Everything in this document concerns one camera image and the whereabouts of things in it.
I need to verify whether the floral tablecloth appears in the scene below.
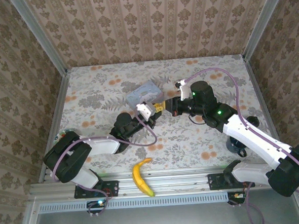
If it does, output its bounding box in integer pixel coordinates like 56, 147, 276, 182
44, 53, 282, 178

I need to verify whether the yellow banana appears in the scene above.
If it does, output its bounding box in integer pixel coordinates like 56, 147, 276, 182
131, 157, 156, 199

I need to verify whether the black round knob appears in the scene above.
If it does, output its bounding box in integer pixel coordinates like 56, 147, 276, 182
247, 115, 261, 128

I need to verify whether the grey metal shelf panel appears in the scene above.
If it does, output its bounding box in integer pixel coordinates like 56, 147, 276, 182
17, 185, 299, 224

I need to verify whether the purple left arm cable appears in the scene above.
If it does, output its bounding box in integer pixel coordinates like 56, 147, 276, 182
46, 111, 163, 220

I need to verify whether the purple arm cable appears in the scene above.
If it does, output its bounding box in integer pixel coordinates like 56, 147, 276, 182
181, 62, 299, 224
46, 111, 163, 220

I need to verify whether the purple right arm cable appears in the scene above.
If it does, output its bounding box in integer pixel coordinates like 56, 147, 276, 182
181, 62, 299, 224

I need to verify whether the aluminium frame side rail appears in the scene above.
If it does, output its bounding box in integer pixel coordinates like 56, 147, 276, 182
242, 54, 291, 169
32, 71, 78, 183

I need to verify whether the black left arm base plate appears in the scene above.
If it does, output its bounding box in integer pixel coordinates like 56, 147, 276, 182
73, 179, 121, 200

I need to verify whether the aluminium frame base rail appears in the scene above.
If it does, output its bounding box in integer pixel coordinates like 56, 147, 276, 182
28, 160, 299, 202

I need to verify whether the grey slotted cable duct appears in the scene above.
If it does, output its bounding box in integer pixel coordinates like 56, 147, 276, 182
38, 191, 230, 214

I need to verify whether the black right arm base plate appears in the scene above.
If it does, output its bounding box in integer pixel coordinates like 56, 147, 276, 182
207, 171, 256, 191

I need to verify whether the aluminium frame corner post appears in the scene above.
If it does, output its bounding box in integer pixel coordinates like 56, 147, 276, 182
239, 0, 292, 62
9, 0, 68, 78

